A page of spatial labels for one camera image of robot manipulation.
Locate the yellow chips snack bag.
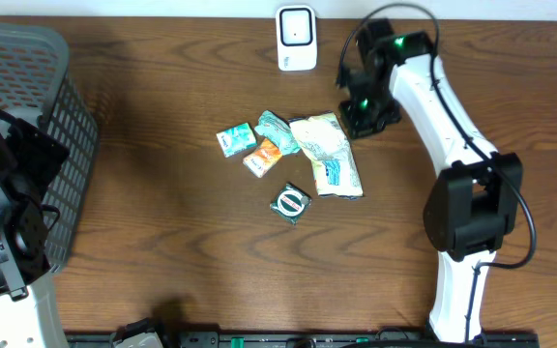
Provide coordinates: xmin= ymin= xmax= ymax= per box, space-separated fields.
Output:
xmin=289 ymin=112 xmax=364 ymax=199

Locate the teal wrapper packet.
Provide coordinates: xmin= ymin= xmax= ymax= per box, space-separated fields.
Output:
xmin=254 ymin=110 xmax=301 ymax=156

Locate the orange tissue pack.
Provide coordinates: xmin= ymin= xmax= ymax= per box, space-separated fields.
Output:
xmin=243 ymin=138 xmax=282 ymax=178

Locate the dark green round-logo packet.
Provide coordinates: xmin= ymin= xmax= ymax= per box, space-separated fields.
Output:
xmin=270 ymin=183 xmax=312 ymax=225

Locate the teal tissue pack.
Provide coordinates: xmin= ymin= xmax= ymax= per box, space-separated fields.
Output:
xmin=217 ymin=123 xmax=256 ymax=158

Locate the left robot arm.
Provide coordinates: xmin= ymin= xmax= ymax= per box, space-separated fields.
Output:
xmin=0 ymin=109 xmax=70 ymax=347

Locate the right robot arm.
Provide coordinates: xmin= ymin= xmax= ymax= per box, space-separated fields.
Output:
xmin=337 ymin=19 xmax=523 ymax=343

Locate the dark plastic mesh basket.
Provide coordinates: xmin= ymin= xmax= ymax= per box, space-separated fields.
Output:
xmin=0 ymin=19 xmax=100 ymax=276

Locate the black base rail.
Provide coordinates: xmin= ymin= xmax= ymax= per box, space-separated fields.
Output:
xmin=63 ymin=318 xmax=541 ymax=348

